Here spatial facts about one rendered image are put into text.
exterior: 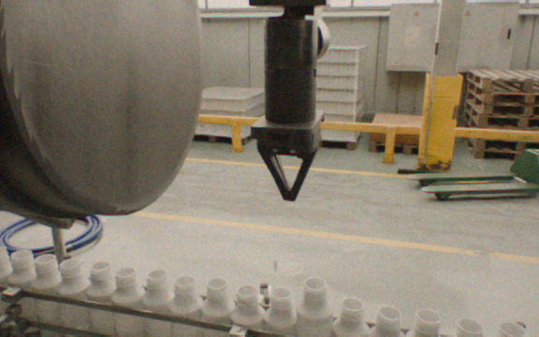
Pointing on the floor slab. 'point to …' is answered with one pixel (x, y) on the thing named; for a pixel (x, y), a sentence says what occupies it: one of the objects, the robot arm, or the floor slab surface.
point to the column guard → (440, 122)
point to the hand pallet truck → (526, 174)
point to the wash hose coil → (45, 246)
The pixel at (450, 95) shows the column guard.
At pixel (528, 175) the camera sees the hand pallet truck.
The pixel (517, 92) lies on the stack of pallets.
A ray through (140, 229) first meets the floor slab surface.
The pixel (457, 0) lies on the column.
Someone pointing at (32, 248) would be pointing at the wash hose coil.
